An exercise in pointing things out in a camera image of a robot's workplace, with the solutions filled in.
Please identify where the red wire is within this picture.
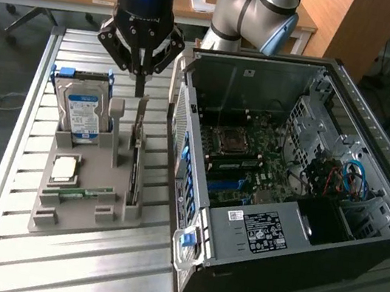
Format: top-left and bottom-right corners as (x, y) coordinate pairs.
(325, 166), (346, 196)

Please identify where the black open PC case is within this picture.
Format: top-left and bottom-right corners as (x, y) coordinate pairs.
(135, 33), (390, 292)

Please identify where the blue case latch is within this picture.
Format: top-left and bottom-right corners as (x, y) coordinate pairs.
(180, 230), (196, 248)

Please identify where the hard disk with blue carrier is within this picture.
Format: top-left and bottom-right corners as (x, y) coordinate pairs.
(39, 58), (123, 149)

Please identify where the blue wire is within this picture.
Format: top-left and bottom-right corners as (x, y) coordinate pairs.
(338, 157), (373, 204)

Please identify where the wooden cabinet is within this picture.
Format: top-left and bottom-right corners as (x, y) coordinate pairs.
(289, 0), (390, 89)

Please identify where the grey parts rack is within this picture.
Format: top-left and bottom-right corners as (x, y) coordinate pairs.
(27, 86), (161, 251)

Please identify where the CPU socket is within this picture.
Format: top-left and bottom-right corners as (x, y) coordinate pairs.
(212, 125), (253, 158)

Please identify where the silver disk bay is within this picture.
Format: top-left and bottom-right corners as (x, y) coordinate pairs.
(332, 189), (390, 247)

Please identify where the black plastic shroud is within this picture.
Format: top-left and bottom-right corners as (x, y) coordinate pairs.
(290, 193), (360, 252)

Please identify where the green motherboard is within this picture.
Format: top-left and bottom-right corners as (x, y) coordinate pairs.
(186, 101), (316, 217)

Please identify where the silver CPU chip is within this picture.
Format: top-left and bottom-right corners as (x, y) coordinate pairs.
(49, 154), (82, 187)

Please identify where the grey power supply unit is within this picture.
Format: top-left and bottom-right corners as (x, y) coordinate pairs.
(194, 188), (320, 280)

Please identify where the installed green RAM stick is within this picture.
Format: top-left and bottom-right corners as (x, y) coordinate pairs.
(209, 153), (258, 175)

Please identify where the black graphics card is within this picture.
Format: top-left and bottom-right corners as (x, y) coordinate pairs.
(119, 93), (157, 209)

